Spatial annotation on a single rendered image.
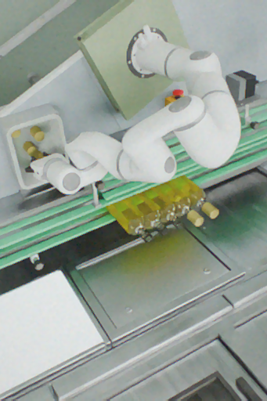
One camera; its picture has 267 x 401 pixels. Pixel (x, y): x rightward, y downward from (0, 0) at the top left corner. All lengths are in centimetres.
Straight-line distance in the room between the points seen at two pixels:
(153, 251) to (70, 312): 35
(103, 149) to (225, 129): 29
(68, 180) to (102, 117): 42
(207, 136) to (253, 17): 91
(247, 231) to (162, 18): 77
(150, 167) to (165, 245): 58
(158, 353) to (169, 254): 35
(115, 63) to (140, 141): 51
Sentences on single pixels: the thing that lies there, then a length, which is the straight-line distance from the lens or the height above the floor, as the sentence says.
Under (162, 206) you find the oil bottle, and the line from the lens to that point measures 142.
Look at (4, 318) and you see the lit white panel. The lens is 139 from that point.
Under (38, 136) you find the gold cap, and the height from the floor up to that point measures 81.
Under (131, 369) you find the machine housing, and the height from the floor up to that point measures 140.
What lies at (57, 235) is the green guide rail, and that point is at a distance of 146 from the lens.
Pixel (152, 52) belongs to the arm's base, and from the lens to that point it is 137.
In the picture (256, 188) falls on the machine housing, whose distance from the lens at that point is 184.
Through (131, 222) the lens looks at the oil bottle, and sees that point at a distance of 137.
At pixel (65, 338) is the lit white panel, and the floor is 124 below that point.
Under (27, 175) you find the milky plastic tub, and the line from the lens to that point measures 147.
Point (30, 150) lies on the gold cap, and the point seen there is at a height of 81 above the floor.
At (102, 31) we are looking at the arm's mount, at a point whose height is 82.
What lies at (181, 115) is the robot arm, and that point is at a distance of 93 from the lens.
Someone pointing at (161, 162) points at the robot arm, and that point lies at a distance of 98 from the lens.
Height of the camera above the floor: 200
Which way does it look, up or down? 47 degrees down
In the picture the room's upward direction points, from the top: 137 degrees clockwise
